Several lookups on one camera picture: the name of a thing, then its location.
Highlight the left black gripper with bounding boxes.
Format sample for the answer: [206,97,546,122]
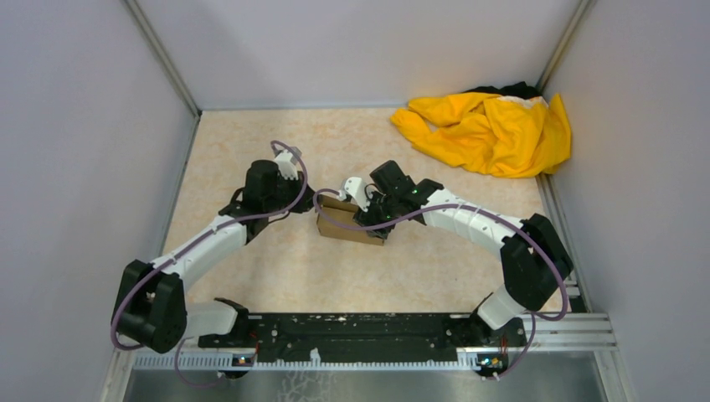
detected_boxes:
[265,170,323,215]

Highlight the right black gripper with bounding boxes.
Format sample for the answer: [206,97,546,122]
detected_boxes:
[352,188,400,240]

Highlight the brown cardboard box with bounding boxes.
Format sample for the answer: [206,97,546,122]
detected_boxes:
[316,195,384,246]

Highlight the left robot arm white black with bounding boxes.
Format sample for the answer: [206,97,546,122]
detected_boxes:
[110,141,313,353]

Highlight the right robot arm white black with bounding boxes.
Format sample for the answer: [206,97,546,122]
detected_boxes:
[336,161,574,345]

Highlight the yellow cloth garment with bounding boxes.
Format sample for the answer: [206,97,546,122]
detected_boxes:
[390,92,573,178]

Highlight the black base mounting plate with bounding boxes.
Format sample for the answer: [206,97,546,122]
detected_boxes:
[198,313,527,363]

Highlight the black cloth behind yellow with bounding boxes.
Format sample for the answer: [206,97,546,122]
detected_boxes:
[465,81,542,100]

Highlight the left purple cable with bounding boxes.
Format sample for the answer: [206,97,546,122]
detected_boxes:
[110,139,310,388]

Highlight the purple cable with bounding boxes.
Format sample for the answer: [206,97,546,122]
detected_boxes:
[110,139,310,388]
[312,188,571,382]

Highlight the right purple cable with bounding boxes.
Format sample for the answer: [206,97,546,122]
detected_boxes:
[312,188,571,382]

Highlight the aluminium frame rail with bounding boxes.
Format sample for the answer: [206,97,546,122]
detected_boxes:
[130,313,617,375]

